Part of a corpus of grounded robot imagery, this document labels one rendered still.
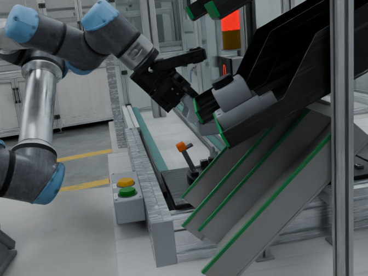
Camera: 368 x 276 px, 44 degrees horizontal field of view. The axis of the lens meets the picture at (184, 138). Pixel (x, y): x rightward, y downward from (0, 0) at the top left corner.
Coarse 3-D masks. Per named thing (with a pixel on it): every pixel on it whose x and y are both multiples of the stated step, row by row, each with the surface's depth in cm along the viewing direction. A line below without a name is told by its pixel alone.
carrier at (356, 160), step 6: (354, 156) 117; (354, 162) 112; (360, 162) 112; (366, 162) 111; (354, 168) 108; (366, 168) 107; (354, 174) 104; (360, 174) 104; (366, 174) 104; (354, 180) 104
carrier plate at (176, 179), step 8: (184, 168) 120; (168, 176) 115; (176, 176) 114; (184, 176) 114; (168, 184) 110; (176, 184) 109; (184, 184) 109; (168, 192) 108; (176, 192) 104; (184, 192) 104; (176, 200) 99; (184, 200) 99; (176, 208) 97; (184, 208) 98
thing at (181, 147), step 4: (176, 144) 107; (180, 144) 106; (184, 144) 106; (188, 144) 107; (192, 144) 106; (180, 148) 106; (184, 148) 106; (188, 148) 107; (184, 152) 106; (184, 156) 107; (188, 156) 107; (188, 160) 107; (188, 164) 107; (192, 164) 108; (192, 168) 108
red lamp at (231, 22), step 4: (236, 12) 118; (228, 16) 118; (232, 16) 118; (236, 16) 119; (224, 20) 119; (228, 20) 119; (232, 20) 119; (236, 20) 119; (224, 24) 120; (228, 24) 119; (232, 24) 119; (236, 24) 119; (224, 28) 120; (228, 28) 119; (232, 28) 119; (236, 28) 119
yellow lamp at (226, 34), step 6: (228, 30) 122; (234, 30) 119; (222, 36) 122; (228, 36) 120; (234, 36) 120; (228, 42) 120; (234, 42) 120; (240, 42) 121; (228, 48) 121; (234, 48) 120
